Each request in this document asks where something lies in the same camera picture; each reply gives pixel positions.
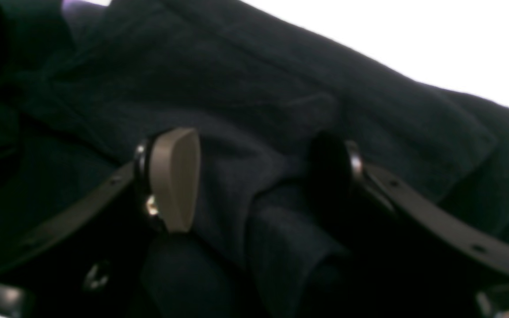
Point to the black T-shirt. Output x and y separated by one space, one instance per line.
81 85

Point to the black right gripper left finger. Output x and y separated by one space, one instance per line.
85 261

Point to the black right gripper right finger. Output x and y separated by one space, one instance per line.
409 258

